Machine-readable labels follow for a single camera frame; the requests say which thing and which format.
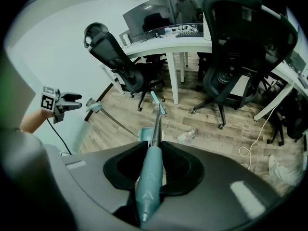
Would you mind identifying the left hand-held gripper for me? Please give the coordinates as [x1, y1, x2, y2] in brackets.
[40, 86, 83, 125]

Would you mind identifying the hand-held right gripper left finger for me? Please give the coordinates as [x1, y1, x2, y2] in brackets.
[103, 141, 149, 192]

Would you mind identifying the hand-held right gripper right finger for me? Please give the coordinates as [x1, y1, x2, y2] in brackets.
[159, 141, 205, 197]

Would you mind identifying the teal broom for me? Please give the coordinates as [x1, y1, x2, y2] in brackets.
[136, 91, 167, 223]

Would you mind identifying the plastic wrapper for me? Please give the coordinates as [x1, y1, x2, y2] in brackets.
[177, 128, 199, 143]

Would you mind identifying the person's left forearm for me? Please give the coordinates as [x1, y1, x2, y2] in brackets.
[20, 109, 55, 133]

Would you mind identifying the black headrest office chair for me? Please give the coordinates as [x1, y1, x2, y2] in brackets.
[83, 22, 167, 112]

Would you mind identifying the white office desk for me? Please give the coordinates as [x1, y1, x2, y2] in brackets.
[100, 29, 214, 105]
[253, 61, 308, 122]

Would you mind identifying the black mesh office chair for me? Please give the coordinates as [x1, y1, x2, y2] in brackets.
[191, 0, 299, 129]

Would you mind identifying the black keyboard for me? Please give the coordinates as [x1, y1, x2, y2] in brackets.
[175, 31, 205, 38]

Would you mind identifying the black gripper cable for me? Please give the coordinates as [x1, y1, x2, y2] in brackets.
[46, 118, 73, 156]

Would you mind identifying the white floor cable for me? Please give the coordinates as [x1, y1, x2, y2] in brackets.
[239, 104, 279, 171]

